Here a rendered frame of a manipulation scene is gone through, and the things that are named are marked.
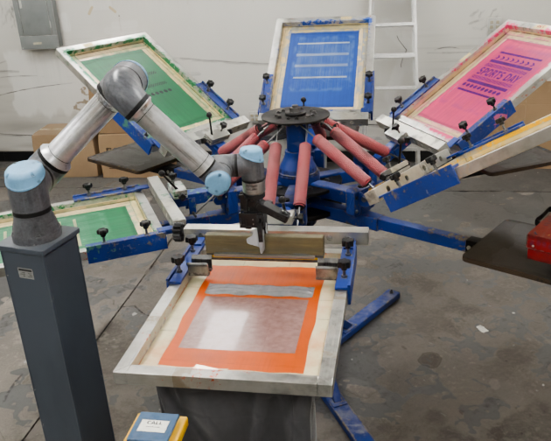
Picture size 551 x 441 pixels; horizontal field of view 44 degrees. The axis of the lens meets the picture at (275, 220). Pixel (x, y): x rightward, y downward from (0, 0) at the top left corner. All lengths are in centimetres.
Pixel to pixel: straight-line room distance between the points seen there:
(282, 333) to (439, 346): 180
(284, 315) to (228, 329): 18
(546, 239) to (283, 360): 93
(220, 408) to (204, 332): 23
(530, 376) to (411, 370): 56
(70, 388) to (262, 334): 72
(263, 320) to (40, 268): 70
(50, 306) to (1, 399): 151
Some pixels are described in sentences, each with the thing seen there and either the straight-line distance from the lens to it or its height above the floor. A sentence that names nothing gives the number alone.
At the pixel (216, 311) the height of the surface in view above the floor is 96.
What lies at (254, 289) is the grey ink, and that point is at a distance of 225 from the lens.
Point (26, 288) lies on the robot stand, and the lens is 228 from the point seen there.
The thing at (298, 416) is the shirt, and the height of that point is 81.
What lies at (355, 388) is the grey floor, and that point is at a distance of 339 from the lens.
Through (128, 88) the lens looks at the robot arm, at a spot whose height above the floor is 165.
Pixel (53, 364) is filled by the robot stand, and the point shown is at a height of 78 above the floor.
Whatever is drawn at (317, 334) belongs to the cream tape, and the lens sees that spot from 201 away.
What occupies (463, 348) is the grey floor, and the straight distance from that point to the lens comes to 371.
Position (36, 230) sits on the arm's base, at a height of 124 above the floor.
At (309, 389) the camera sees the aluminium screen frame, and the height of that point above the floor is 97.
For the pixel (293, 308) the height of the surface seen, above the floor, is 96.
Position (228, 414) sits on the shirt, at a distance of 199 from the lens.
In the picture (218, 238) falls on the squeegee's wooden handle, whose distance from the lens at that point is 231.
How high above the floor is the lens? 204
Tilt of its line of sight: 23 degrees down
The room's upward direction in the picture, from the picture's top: 3 degrees counter-clockwise
